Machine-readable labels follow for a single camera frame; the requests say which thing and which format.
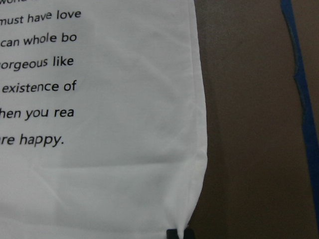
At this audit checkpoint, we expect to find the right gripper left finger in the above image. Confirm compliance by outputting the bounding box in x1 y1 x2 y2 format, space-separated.
166 229 178 239

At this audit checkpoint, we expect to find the white long-sleeve printed shirt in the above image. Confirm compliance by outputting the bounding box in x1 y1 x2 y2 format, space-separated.
0 0 207 239

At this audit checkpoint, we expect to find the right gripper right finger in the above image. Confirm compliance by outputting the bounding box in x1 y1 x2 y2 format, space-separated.
183 228 194 239

